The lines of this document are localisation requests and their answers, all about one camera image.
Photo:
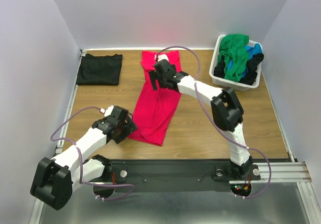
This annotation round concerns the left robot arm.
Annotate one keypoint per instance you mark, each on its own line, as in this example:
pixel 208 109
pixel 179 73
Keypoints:
pixel 84 168

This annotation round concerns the folded black t shirt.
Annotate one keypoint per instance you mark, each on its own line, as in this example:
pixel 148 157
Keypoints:
pixel 99 70

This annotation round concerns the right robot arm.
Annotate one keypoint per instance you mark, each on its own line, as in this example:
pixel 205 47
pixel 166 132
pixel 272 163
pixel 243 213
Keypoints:
pixel 227 112

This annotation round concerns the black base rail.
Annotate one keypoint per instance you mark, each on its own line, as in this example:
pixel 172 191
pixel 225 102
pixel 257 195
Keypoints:
pixel 177 175

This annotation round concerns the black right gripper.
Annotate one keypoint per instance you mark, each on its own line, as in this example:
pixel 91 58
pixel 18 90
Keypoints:
pixel 154 79

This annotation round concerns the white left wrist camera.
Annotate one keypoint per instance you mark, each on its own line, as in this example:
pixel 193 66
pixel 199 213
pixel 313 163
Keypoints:
pixel 107 111

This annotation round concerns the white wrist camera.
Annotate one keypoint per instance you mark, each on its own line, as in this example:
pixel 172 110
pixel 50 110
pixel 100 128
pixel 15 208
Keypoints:
pixel 161 57
pixel 107 111

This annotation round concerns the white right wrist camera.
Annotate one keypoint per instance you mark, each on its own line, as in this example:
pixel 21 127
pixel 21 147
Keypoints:
pixel 161 57

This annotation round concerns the black t shirt in basket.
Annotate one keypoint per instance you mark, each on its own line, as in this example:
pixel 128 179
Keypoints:
pixel 244 72

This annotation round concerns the pink t shirt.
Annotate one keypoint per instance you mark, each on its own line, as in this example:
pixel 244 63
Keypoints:
pixel 154 109

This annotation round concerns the green t shirt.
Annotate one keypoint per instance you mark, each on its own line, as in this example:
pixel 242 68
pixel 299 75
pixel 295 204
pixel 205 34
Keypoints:
pixel 233 57

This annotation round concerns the blue t shirt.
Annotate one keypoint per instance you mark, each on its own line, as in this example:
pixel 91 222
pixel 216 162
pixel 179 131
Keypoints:
pixel 251 50

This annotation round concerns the white plastic laundry basket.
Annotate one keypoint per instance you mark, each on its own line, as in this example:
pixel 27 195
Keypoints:
pixel 228 83

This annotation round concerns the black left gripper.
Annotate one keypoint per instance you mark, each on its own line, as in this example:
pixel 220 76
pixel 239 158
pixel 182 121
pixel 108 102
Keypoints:
pixel 130 128

